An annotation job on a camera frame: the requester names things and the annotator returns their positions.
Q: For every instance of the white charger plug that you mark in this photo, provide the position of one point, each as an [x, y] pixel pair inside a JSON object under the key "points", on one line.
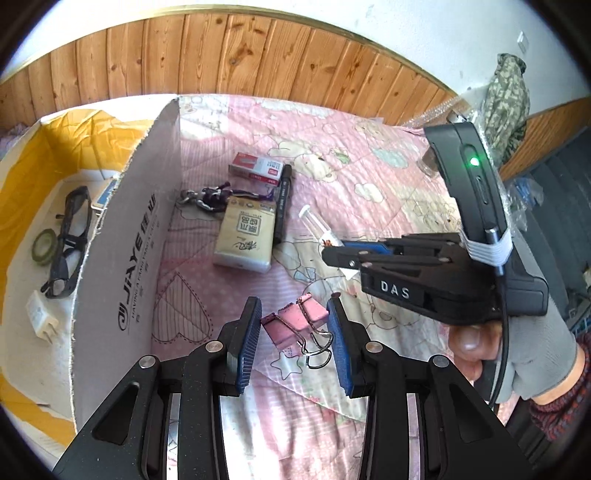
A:
{"points": [[40, 314]]}

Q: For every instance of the clear plastic syringe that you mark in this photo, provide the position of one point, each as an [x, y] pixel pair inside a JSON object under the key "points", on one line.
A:
{"points": [[318, 226]]}

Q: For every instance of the green tape roll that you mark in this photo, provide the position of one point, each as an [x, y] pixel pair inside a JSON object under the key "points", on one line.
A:
{"points": [[35, 251]]}

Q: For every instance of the black glasses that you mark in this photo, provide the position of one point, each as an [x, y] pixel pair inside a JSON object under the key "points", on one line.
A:
{"points": [[64, 243]]}

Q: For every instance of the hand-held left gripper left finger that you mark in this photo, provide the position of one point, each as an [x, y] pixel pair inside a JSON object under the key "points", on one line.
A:
{"points": [[244, 351]]}

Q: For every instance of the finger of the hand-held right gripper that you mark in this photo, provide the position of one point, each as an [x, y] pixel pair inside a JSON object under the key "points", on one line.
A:
{"points": [[341, 257], [364, 245]]}

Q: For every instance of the white wall socket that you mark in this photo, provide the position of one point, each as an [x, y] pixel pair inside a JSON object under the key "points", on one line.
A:
{"points": [[522, 41]]}

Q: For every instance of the camouflage cloth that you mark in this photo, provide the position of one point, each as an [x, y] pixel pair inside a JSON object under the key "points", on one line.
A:
{"points": [[505, 106]]}

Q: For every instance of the black marker pen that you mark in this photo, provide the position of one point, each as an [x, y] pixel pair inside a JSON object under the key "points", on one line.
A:
{"points": [[281, 207]]}

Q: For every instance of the red and grey staple box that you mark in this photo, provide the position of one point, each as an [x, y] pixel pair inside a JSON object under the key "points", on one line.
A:
{"points": [[254, 166]]}

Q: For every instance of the clear plastic bag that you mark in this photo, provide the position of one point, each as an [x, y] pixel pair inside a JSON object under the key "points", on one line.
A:
{"points": [[455, 104]]}

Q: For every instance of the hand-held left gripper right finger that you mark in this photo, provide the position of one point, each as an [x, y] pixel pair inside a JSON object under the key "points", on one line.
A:
{"points": [[340, 351]]}

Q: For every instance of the person's right forearm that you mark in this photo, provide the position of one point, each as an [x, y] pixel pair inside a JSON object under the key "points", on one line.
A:
{"points": [[563, 415]]}

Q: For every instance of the pink printed quilt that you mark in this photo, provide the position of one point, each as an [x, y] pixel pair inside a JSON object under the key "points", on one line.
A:
{"points": [[392, 152]]}

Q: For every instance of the beige tissue pack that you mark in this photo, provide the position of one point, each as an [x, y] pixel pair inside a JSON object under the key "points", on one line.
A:
{"points": [[244, 235]]}

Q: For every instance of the white cardboard box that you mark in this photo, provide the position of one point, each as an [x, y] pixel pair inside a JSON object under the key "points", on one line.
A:
{"points": [[138, 240]]}

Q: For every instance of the pink binder clip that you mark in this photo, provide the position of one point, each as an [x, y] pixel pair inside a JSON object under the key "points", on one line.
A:
{"points": [[286, 325], [316, 311]]}

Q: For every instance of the purple action figure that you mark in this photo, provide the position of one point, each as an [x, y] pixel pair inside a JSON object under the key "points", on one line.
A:
{"points": [[203, 198]]}

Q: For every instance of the person's right hand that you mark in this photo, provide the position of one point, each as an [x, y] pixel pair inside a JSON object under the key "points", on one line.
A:
{"points": [[535, 350]]}

